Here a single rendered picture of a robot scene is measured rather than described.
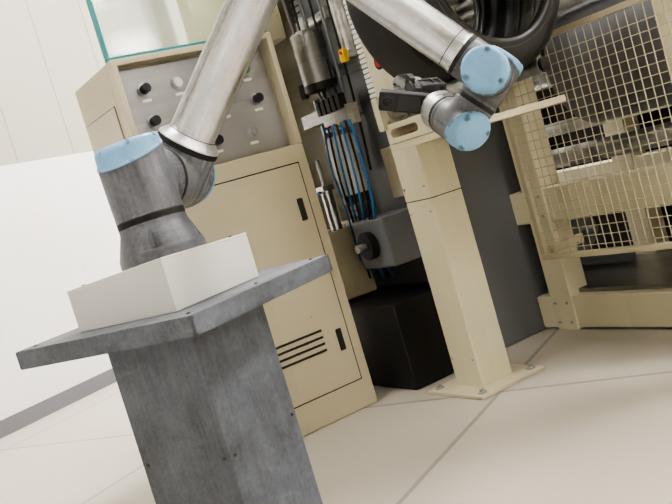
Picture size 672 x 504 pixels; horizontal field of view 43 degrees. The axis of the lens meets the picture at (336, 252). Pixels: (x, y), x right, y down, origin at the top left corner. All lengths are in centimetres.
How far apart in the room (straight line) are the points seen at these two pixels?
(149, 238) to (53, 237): 309
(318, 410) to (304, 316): 31
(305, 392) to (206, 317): 122
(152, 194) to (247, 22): 44
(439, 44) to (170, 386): 88
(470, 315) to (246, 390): 103
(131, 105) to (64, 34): 279
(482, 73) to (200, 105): 66
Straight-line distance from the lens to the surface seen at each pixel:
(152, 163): 185
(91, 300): 185
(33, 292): 475
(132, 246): 184
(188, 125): 200
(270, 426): 190
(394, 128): 251
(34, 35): 527
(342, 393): 284
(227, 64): 197
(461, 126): 182
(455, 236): 266
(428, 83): 203
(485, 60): 170
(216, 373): 178
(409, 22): 174
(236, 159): 276
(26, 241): 479
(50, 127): 511
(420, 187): 264
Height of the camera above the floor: 77
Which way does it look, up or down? 5 degrees down
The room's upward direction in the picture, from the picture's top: 16 degrees counter-clockwise
